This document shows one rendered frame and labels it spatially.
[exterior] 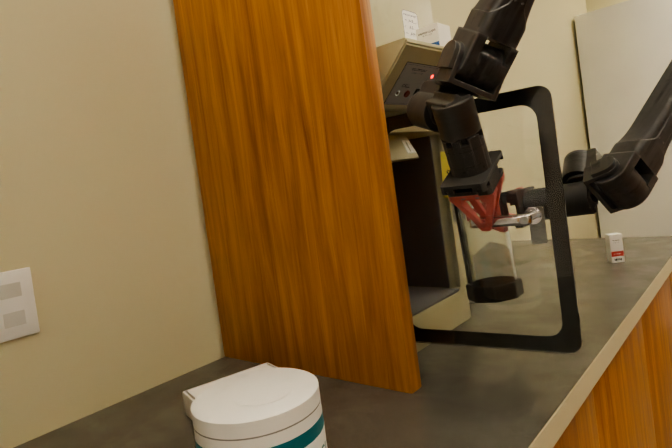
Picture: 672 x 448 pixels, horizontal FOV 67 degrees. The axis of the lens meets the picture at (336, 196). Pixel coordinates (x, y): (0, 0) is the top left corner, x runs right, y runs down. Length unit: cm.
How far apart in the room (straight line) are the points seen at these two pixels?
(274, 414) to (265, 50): 67
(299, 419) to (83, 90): 79
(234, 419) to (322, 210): 47
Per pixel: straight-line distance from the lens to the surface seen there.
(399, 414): 82
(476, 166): 72
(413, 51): 91
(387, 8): 108
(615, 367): 125
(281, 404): 52
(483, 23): 70
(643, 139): 93
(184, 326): 118
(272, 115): 96
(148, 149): 114
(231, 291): 113
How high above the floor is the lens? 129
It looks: 2 degrees down
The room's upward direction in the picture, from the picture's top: 8 degrees counter-clockwise
